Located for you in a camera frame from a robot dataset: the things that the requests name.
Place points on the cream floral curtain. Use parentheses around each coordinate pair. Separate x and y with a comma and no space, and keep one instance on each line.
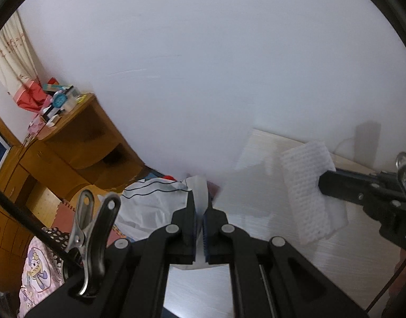
(11,49)

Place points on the pink small box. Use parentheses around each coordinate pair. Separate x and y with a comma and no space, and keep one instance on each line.
(35,127)

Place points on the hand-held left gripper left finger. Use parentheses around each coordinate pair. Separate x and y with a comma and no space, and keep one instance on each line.
(183,238)

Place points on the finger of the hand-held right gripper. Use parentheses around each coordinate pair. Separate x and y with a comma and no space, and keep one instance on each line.
(348,187)

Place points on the wooden cabinet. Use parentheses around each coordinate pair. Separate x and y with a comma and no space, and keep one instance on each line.
(90,132)

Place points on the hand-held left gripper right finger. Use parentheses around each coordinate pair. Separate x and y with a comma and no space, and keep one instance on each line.
(216,241)

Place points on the polka-dot cloth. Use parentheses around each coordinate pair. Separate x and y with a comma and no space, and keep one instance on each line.
(60,238)

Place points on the pink cartoon blanket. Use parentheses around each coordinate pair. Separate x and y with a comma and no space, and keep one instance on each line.
(37,271)

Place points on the white mesh sponge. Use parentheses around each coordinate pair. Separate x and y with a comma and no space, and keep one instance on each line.
(305,179)

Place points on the printed white plastic bag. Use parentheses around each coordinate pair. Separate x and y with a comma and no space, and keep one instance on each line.
(146,205)

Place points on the red bag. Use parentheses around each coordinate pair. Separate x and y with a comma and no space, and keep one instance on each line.
(30,96)

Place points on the blue alarm clock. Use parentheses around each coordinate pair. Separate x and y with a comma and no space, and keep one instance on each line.
(60,99)

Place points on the metal spring clip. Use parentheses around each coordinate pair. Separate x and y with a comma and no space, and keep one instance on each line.
(403,165)
(90,238)

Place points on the white tissue paper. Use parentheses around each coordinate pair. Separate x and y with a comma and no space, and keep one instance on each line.
(199,192)

